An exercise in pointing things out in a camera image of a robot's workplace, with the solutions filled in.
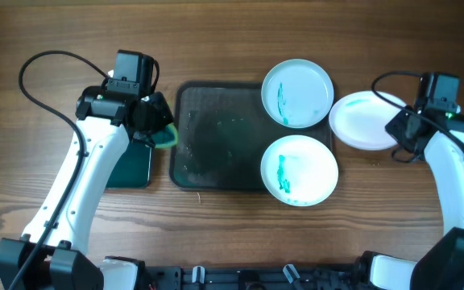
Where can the light blue plate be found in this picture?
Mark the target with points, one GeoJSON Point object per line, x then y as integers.
{"type": "Point", "coordinates": [297, 93]}

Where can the black rectangular water tray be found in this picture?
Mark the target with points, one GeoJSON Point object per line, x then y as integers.
{"type": "Point", "coordinates": [133, 169]}

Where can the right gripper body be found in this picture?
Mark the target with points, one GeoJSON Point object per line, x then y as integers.
{"type": "Point", "coordinates": [401, 128]}

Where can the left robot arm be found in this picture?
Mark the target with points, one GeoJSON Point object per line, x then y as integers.
{"type": "Point", "coordinates": [124, 109]}

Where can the dark grey serving tray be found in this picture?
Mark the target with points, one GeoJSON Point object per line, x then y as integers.
{"type": "Point", "coordinates": [223, 131]}

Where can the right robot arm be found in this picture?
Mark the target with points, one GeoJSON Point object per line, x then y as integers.
{"type": "Point", "coordinates": [431, 130]}

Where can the white plate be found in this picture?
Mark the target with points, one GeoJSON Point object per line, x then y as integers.
{"type": "Point", "coordinates": [359, 120]}
{"type": "Point", "coordinates": [299, 170]}

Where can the green yellow sponge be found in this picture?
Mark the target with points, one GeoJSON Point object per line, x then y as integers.
{"type": "Point", "coordinates": [166, 138]}

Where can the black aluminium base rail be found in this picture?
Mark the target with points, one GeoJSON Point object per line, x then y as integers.
{"type": "Point", "coordinates": [236, 278]}

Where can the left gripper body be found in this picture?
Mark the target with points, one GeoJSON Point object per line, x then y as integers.
{"type": "Point", "coordinates": [161, 117]}

